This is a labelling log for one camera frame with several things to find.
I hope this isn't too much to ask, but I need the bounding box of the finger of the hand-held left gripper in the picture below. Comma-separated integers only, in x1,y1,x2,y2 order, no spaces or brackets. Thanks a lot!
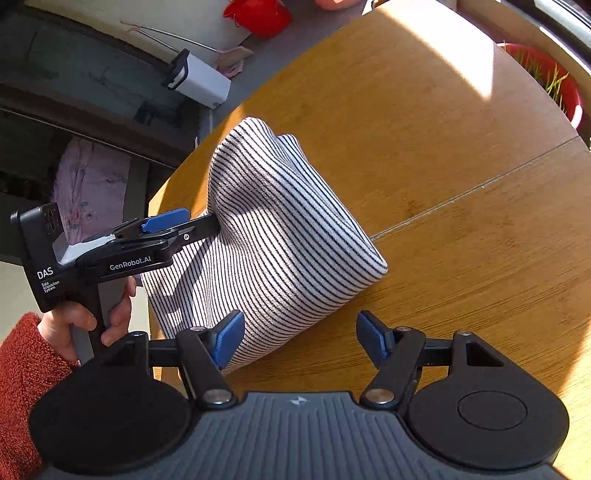
113,209,191,236
159,213,221,246

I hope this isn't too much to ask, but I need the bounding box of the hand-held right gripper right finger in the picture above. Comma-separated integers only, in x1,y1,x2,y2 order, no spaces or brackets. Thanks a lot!
356,310,506,409

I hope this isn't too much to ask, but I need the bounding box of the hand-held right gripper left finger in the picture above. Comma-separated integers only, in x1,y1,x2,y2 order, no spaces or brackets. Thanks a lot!
115,310,245,411

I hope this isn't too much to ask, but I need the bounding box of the grey striped sweater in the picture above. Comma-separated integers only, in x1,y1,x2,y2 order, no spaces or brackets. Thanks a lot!
141,116,389,374

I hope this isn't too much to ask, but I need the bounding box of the person's left forearm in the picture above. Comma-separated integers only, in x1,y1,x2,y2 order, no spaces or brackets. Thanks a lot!
0,311,82,480

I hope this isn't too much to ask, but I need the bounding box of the person's left hand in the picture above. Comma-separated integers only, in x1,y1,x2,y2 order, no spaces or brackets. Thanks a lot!
38,274,138,363

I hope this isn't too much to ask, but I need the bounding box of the pink cloth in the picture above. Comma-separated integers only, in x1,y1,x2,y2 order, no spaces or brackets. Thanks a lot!
51,138,128,245

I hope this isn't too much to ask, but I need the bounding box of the white trash bin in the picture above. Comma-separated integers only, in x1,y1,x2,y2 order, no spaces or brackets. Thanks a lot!
161,48,232,110

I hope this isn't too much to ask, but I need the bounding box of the red plastic bucket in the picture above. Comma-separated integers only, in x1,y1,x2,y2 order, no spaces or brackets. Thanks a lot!
223,0,294,40

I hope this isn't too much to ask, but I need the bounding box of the red pot with grass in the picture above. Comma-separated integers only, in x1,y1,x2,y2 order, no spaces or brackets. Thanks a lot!
501,42,585,130

